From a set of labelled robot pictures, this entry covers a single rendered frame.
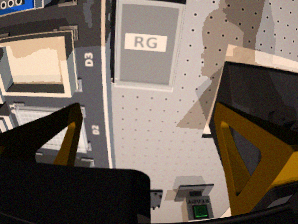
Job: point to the black rectangular pad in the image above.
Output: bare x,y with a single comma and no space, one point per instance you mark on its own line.
113,19

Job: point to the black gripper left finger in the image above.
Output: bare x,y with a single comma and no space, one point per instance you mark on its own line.
22,142

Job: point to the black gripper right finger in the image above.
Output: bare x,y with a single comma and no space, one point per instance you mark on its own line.
279,156

